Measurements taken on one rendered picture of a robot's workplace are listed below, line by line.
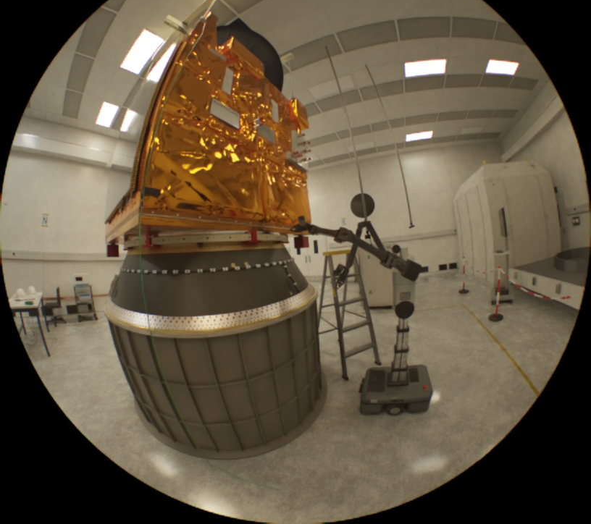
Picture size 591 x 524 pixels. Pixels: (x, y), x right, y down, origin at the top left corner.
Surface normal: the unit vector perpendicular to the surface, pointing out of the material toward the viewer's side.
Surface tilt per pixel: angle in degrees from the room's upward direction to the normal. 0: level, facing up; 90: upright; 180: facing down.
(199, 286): 62
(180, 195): 93
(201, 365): 90
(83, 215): 90
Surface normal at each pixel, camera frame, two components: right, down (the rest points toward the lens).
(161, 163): 0.72, 0.10
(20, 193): 0.88, -0.12
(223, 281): 0.42, -0.58
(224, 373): 0.44, -0.13
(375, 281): -0.47, -0.05
